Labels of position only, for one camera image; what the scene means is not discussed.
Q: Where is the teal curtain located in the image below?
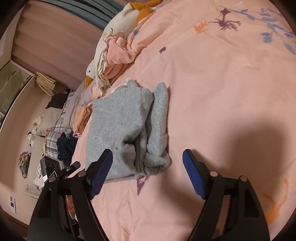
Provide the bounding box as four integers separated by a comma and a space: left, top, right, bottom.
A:
41, 0, 123, 30

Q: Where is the beige pillow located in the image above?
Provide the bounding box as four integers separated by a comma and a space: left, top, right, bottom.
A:
36, 108, 62, 137

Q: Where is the cream folded garment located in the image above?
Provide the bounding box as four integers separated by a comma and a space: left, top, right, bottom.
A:
94, 27, 114, 89

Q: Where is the white goose plush toy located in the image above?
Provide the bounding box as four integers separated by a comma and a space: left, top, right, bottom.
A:
89, 1, 161, 89

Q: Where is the black garment on pillow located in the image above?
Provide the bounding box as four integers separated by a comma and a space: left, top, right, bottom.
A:
45, 89, 70, 109

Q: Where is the grey New York sweatshirt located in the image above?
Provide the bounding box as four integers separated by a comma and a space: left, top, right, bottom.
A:
85, 80, 171, 182

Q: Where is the wall shelf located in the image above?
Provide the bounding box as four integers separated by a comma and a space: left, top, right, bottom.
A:
0, 60, 35, 125

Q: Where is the plaid blue pillow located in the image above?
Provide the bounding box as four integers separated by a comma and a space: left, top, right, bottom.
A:
25, 90, 77, 197

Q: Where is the orange folded garment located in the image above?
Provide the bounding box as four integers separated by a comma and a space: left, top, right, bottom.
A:
72, 103, 92, 138

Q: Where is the pink curtain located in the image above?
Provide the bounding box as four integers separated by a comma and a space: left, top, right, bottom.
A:
11, 1, 102, 90

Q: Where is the colourful woven wall decoration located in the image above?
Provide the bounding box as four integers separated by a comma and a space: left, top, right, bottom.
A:
18, 152, 32, 179

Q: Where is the yellow pleated curtain fabric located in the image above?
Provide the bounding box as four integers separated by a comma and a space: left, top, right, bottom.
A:
35, 72, 57, 96

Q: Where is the pink printed duvet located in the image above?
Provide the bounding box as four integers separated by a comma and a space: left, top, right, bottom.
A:
69, 0, 296, 241

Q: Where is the small plush toy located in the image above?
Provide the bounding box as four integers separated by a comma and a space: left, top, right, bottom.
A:
27, 114, 45, 147

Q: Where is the navy crumpled garment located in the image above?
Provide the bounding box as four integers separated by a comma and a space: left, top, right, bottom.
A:
56, 133, 78, 167

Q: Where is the pink folded garment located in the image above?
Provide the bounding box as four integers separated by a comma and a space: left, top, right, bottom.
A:
97, 32, 136, 95

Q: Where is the white wall socket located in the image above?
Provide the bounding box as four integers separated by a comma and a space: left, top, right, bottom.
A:
10, 196, 16, 214

